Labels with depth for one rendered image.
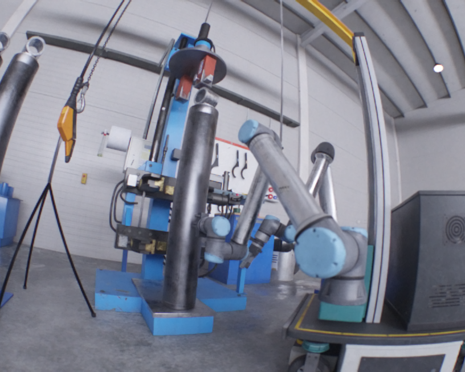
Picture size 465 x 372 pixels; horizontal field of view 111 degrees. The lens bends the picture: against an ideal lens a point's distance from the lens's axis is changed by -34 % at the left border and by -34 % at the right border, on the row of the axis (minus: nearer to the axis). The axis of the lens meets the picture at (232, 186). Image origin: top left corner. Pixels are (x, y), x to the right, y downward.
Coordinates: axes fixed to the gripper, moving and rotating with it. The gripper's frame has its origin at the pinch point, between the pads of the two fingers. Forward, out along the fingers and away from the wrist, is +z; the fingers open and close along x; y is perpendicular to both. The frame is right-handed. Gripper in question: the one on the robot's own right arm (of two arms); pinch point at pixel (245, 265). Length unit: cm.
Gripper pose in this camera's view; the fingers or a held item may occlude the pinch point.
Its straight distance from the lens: 145.4
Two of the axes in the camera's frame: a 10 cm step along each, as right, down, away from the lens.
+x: 2.5, 3.4, 9.1
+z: -5.1, 8.4, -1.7
